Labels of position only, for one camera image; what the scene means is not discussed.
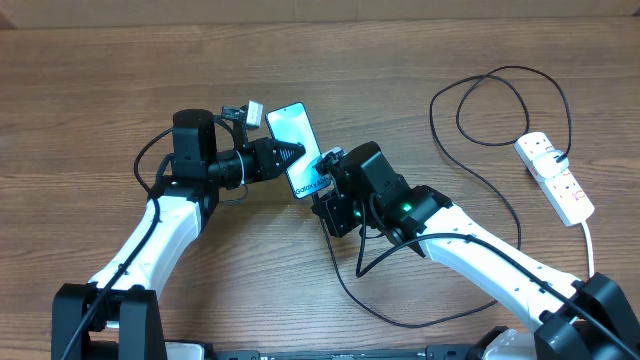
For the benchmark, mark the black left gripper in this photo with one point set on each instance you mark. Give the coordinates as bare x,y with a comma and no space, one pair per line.
264,154

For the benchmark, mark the cardboard board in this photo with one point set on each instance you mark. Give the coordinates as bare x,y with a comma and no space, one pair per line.
32,14

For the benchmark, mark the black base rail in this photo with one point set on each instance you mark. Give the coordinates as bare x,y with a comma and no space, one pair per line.
340,354

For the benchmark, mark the blue Samsung Galaxy smartphone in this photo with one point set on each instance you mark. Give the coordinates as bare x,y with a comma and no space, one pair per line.
292,124

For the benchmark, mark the white charger plug adapter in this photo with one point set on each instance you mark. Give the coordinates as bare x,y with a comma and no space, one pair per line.
549,165

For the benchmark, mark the white power strip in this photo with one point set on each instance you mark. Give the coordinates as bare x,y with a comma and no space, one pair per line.
564,193

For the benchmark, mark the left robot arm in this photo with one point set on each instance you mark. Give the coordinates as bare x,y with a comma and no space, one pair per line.
115,315

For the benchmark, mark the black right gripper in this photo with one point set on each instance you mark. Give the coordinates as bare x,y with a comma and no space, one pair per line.
334,207

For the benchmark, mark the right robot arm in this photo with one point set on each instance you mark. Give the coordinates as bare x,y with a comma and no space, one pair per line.
566,317

